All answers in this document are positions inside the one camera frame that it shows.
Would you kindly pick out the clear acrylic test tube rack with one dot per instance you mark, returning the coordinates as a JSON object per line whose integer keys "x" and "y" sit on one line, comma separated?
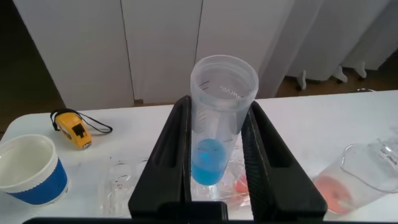
{"x": 119, "y": 186}

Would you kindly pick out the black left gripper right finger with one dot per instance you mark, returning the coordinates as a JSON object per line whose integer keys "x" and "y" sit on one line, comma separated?
{"x": 280, "y": 180}

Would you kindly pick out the test tube with blue liquid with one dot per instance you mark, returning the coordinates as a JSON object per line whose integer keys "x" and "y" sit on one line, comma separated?
{"x": 208, "y": 161}

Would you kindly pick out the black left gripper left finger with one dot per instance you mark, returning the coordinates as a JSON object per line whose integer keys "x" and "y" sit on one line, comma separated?
{"x": 168, "y": 161}

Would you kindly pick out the clear plastic beaker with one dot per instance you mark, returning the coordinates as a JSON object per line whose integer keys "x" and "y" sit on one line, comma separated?
{"x": 357, "y": 174}

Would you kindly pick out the blue white paper cup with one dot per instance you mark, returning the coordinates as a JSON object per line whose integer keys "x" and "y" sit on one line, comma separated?
{"x": 40, "y": 186}

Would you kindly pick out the yellow tape measure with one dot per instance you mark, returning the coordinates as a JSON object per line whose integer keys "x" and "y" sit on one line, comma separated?
{"x": 74, "y": 129}

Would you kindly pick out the test tube with red liquid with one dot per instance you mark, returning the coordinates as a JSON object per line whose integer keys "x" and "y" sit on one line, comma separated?
{"x": 241, "y": 186}

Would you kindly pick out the chrome metal leg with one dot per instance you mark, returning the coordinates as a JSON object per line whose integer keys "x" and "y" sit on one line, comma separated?
{"x": 366, "y": 90}

